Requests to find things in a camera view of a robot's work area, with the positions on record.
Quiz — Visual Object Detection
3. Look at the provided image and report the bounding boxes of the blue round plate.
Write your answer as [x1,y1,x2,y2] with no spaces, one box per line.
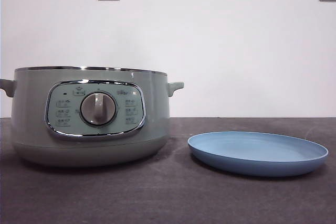
[187,131,329,178]

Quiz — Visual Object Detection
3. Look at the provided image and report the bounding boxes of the pale green electric steamer pot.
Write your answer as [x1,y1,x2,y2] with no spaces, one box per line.
[0,66,185,167]

